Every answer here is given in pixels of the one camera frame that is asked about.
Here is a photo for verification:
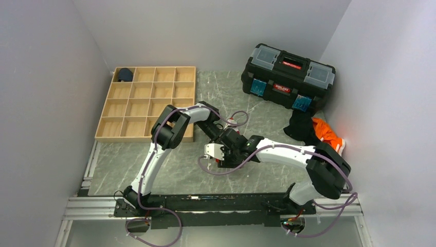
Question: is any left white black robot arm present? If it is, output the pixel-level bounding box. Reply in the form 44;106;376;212
123;101;221;216

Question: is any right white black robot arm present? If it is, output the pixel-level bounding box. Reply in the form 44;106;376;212
212;129;351;214

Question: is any black garment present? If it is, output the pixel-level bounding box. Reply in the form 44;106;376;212
283;110;321;146

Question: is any black toolbox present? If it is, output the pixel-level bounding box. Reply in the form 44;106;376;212
241;43;336;114

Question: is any orange garment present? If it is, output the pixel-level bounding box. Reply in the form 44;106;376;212
312;117;346;156

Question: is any wooden compartment tray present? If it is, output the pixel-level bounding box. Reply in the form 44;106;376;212
95;66;196;143

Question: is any dark blue rolled garment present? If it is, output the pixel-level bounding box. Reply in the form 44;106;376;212
116;67;134;82

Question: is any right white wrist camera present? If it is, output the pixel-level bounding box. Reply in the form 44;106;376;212
204;143;224;161

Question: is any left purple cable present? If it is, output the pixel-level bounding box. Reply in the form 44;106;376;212
124;103;249;247

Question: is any purple cable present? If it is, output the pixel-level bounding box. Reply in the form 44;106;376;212
124;103;249;247
197;144;358;238

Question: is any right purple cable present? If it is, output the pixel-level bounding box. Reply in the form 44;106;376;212
197;144;358;238

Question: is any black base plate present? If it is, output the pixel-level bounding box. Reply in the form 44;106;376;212
114;193;316;230

